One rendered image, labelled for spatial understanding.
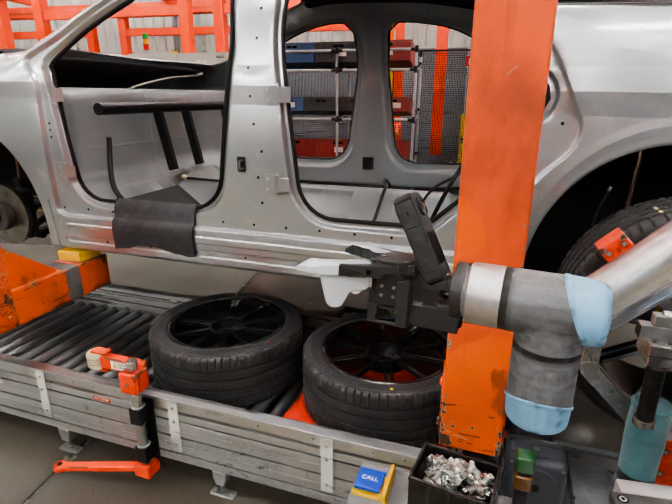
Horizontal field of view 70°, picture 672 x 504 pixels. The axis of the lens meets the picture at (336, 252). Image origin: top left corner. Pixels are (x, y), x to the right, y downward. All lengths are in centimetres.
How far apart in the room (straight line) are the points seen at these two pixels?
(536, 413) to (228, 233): 160
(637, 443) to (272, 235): 136
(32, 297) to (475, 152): 195
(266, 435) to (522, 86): 133
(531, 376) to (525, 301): 9
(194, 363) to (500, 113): 138
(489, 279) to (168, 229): 177
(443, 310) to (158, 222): 177
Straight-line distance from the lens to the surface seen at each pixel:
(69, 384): 224
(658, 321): 122
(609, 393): 153
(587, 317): 57
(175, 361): 198
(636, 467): 149
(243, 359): 190
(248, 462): 188
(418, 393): 168
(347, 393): 168
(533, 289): 57
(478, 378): 132
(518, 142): 113
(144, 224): 226
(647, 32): 170
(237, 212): 200
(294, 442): 173
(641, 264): 69
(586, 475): 197
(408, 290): 59
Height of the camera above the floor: 144
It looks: 18 degrees down
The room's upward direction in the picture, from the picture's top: straight up
